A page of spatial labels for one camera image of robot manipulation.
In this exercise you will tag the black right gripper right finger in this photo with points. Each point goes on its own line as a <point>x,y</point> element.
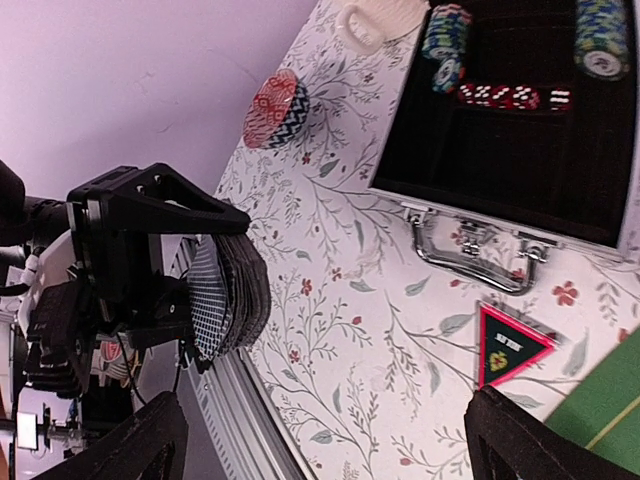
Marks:
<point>506,442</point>

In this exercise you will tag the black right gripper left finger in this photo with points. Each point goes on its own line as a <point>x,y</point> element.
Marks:
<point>150,444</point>

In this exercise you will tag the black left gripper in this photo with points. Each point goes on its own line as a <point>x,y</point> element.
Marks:
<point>115,220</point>

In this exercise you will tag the blue playing card deck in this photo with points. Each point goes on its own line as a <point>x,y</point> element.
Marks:
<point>229,294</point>

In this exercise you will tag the aluminium poker case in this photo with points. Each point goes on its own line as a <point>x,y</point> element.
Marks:
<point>488,194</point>

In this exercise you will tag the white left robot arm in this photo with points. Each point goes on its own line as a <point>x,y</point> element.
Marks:
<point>33,225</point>

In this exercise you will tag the triangular all in marker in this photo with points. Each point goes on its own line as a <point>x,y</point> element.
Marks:
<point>508,345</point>

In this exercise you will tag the green round poker mat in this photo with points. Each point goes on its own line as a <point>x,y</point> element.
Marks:
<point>602,413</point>

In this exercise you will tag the red patterned bowl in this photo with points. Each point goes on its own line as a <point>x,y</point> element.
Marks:
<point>278,112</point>

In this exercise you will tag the cream ribbed ceramic mug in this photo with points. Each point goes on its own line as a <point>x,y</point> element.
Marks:
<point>364,26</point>

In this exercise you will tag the red dice row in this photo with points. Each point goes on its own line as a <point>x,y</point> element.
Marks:
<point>515,97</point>

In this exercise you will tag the green blue chip stack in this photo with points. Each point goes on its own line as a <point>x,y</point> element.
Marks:
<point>445,42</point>

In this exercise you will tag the green poker chip stack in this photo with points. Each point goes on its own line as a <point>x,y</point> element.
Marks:
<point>601,49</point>

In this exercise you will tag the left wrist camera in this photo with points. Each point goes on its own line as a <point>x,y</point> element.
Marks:
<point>61,341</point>

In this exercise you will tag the front aluminium rail base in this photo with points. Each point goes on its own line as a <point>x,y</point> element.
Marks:
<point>245,427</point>

